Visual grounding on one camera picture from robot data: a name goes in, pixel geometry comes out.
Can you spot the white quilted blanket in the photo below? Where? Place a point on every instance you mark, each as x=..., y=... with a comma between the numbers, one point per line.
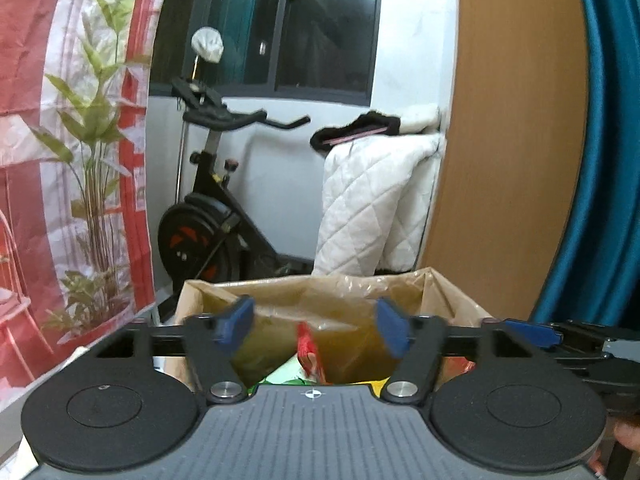
x=360, y=200

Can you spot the translucent plastic liner bag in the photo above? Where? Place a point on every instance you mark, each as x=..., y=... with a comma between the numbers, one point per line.
x=320, y=300

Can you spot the person's right hand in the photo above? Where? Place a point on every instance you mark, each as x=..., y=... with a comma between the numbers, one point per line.
x=627, y=432

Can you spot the brown cardboard box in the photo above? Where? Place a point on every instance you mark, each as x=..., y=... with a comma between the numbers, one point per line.
x=460, y=300

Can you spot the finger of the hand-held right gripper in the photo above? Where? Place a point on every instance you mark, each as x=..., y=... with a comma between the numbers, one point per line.
x=580, y=362
x=532, y=332

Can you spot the white fleece cloth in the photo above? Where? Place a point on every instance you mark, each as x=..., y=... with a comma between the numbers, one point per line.
x=420, y=117

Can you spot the teal curtain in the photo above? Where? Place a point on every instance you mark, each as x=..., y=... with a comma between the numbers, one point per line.
x=610, y=160

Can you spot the black garment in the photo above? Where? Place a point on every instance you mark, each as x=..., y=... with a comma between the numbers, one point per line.
x=370, y=122

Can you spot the checkered cartoon tablecloth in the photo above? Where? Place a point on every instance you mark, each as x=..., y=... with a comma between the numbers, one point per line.
x=11, y=460

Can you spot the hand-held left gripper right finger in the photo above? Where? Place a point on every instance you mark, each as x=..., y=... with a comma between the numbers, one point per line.
x=392, y=327

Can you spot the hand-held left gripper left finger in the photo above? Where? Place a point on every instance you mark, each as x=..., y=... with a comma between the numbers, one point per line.
x=235, y=325

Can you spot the red candy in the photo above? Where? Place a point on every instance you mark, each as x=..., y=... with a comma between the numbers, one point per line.
x=457, y=364

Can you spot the red snack packet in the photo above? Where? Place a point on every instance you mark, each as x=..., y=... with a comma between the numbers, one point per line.
x=307, y=352

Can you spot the white cloth seat cover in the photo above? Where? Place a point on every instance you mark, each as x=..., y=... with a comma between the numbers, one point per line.
x=207, y=45

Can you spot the red printed backdrop cloth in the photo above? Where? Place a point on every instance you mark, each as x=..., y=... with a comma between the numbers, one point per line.
x=60, y=160

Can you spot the dark glass window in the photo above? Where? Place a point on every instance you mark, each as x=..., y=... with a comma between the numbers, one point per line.
x=320, y=25

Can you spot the wooden board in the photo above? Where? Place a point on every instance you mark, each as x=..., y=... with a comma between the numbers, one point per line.
x=510, y=135

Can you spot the black exercise bike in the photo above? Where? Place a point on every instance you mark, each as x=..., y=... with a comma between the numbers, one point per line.
x=195, y=232

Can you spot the yellow snack packet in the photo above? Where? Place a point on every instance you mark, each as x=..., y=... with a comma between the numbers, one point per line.
x=372, y=386

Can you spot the pale green snack packet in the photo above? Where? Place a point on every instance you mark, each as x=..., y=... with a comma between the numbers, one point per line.
x=282, y=375

